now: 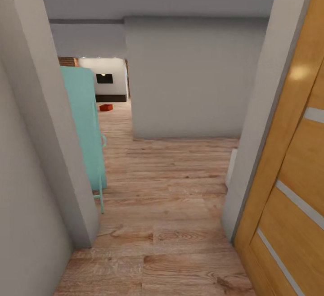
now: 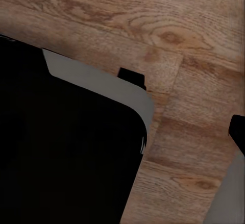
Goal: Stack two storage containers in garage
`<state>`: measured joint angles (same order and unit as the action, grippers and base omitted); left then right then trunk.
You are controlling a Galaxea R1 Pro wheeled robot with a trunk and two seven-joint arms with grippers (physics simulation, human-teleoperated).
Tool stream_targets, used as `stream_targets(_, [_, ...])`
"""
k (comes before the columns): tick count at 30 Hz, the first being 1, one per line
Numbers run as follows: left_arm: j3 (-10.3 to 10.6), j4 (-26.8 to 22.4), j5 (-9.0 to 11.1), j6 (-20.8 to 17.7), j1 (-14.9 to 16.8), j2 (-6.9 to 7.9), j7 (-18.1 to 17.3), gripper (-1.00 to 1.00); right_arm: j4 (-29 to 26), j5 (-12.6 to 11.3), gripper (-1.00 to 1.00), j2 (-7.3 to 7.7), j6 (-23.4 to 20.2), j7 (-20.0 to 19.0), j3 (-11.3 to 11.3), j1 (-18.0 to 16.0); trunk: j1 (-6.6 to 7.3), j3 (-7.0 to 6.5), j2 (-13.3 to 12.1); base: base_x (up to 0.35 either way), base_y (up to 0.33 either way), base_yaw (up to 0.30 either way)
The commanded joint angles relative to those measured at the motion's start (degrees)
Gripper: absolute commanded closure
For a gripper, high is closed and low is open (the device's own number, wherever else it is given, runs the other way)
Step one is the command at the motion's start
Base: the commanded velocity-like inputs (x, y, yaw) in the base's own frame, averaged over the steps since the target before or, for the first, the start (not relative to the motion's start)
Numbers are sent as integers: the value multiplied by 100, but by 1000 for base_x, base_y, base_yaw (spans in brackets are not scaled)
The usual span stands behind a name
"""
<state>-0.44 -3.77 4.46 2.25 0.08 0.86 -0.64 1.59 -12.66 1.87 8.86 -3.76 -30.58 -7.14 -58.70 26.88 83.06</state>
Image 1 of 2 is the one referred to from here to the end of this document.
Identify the standing mirror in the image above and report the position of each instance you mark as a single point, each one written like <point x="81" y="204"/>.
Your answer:
<point x="81" y="94"/>

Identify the cabinet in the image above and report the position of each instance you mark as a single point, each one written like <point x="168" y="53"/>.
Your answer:
<point x="110" y="98"/>

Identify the wall mounted tv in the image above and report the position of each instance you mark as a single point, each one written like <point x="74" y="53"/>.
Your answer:
<point x="104" y="78"/>

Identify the door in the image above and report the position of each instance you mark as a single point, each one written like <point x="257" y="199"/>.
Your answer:
<point x="280" y="236"/>

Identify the storage box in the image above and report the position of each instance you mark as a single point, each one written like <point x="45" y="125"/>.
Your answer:
<point x="106" y="107"/>

